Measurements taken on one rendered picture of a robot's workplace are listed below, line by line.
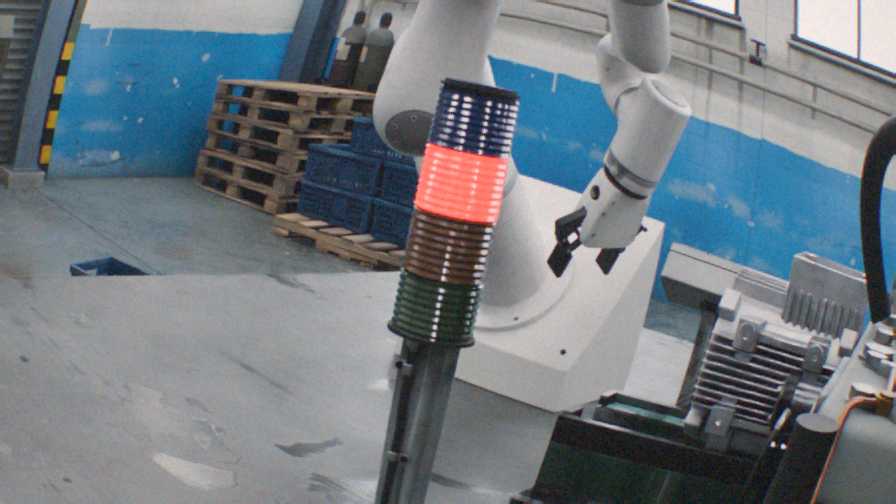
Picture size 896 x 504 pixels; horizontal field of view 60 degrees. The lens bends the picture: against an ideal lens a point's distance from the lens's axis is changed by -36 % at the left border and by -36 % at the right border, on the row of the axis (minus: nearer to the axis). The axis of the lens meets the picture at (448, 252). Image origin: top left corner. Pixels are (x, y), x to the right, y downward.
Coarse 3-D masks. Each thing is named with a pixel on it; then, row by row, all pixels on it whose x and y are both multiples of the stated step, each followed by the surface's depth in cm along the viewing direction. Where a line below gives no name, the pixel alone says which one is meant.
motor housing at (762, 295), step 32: (736, 288) 98; (768, 288) 96; (736, 320) 96; (768, 320) 94; (768, 352) 92; (800, 352) 88; (832, 352) 88; (704, 384) 96; (736, 384) 93; (768, 384) 91; (736, 416) 94; (736, 448) 96
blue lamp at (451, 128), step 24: (456, 96) 81; (480, 96) 80; (432, 120) 83; (456, 120) 81; (480, 120) 81; (504, 120) 81; (432, 144) 82; (456, 144) 81; (480, 144) 81; (504, 144) 82
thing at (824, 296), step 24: (792, 264) 93; (816, 264) 91; (792, 288) 93; (816, 288) 91; (840, 288) 89; (864, 288) 87; (792, 312) 93; (816, 312) 91; (840, 312) 89; (864, 312) 90; (840, 336) 89
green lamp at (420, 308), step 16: (400, 288) 84; (416, 288) 83; (432, 288) 82; (448, 288) 82; (464, 288) 83; (480, 288) 84; (400, 304) 84; (416, 304) 83; (432, 304) 83; (448, 304) 83; (464, 304) 83; (400, 320) 84; (416, 320) 83; (432, 320) 83; (448, 320) 83; (464, 320) 84; (416, 336) 83; (432, 336) 83; (448, 336) 83; (464, 336) 84
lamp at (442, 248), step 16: (416, 208) 83; (416, 224) 83; (432, 224) 82; (448, 224) 82; (464, 224) 82; (480, 224) 82; (496, 224) 84; (416, 240) 83; (432, 240) 82; (448, 240) 82; (464, 240) 82; (480, 240) 83; (416, 256) 83; (432, 256) 82; (448, 256) 82; (464, 256) 82; (480, 256) 83; (416, 272) 83; (432, 272) 82; (448, 272) 82; (464, 272) 83; (480, 272) 84
